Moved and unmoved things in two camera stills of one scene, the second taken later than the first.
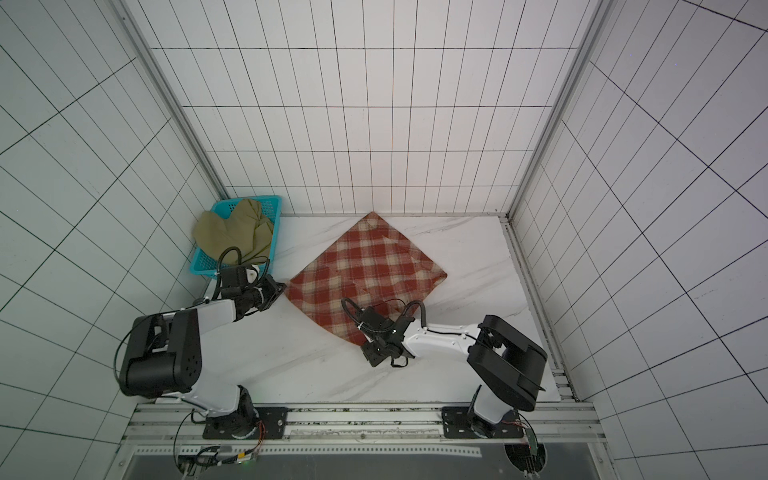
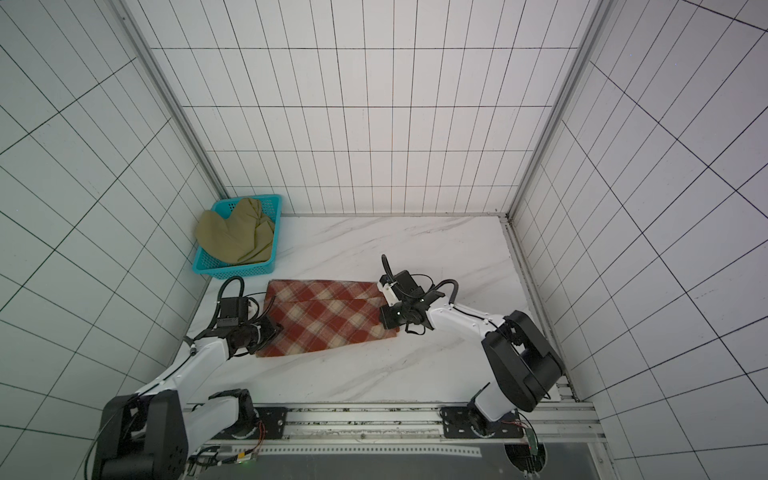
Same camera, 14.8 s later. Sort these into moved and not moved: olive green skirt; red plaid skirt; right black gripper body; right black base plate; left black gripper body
Moved: red plaid skirt; left black gripper body; right black gripper body
Not moved: olive green skirt; right black base plate
